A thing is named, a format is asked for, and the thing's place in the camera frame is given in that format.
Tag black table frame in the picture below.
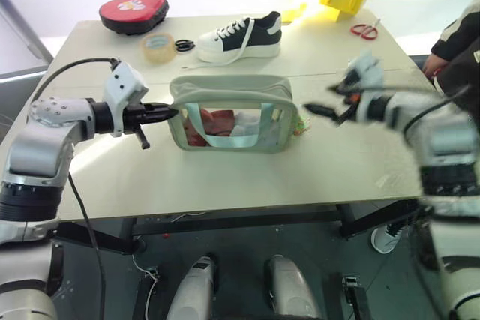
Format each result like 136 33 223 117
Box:
55 198 427 256

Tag white floor cable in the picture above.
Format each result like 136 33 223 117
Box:
130 253 161 320

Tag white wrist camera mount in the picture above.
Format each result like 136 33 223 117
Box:
101 58 149 138
343 51 387 92

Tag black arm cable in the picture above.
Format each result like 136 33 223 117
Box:
31 57 122 320
352 82 472 138

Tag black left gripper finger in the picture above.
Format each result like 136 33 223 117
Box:
145 112 178 124
144 102 179 115

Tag red and black punch pad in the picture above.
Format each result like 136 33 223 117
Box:
98 0 170 37

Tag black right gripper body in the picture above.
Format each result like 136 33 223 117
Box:
334 91 363 127

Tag white shoe of person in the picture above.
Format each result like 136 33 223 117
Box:
370 221 405 255

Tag silver robot left leg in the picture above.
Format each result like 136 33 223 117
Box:
164 253 220 320

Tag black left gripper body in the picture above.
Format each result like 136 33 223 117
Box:
121 102 152 151

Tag red handled scissors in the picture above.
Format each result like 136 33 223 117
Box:
349 17 383 41

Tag person's bare hand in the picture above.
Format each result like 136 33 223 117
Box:
422 52 448 78

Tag green plush keychain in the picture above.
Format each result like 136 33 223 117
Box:
293 114 313 138

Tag silver robot leg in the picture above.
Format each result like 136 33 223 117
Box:
164 253 220 320
263 253 323 320

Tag person in black jacket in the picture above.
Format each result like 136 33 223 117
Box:
430 0 480 113

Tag black and white sneaker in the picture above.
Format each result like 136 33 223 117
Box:
181 10 284 70

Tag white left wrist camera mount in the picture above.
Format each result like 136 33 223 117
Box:
101 58 149 138

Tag black floor bracket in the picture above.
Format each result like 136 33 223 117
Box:
131 271 163 320
328 271 378 320

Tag green clear zip pouch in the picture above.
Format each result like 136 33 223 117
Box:
166 73 303 155

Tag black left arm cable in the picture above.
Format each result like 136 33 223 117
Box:
31 57 122 320

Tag clear packing tape roll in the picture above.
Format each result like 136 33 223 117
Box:
140 31 177 64

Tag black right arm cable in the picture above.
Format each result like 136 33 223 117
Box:
352 82 472 138

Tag silver robot right leg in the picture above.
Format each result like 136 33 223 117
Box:
263 253 323 320

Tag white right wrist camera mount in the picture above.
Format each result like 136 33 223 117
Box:
343 51 387 92

